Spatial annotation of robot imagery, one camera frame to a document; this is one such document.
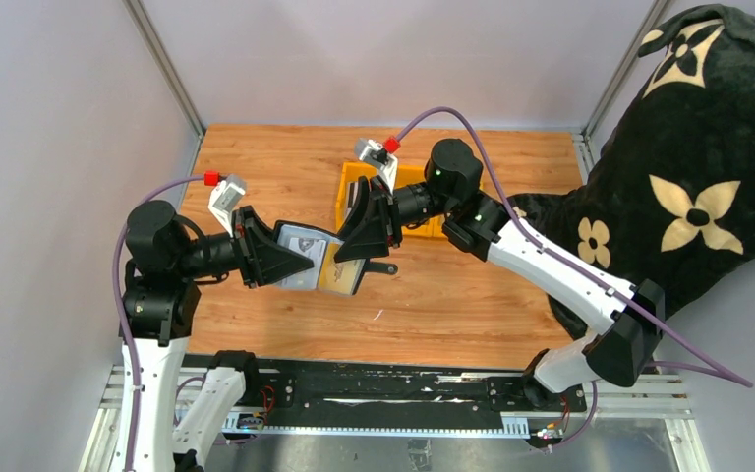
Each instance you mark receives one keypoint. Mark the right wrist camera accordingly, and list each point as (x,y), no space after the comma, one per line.
(380,158)

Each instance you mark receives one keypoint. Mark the black leather card holder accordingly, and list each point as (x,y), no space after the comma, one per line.
(326,275)

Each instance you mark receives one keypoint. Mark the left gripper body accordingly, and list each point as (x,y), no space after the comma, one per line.
(242,247)

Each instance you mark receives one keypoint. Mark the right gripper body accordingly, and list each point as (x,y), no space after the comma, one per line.
(377,187)

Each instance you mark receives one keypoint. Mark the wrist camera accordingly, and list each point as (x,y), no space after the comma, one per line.
(380,158)
(227,191)

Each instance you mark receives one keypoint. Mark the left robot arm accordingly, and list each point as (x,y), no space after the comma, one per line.
(160,296)

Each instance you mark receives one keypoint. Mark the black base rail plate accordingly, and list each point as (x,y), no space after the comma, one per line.
(383,398)

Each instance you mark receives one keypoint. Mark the black floral blanket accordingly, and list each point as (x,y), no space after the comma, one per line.
(672,197)

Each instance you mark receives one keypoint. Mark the yellow three-compartment bin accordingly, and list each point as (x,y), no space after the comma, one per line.
(449,182)

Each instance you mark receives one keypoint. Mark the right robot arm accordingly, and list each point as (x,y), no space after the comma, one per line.
(622,318)

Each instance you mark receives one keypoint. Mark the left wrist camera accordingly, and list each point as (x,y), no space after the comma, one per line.
(227,191)

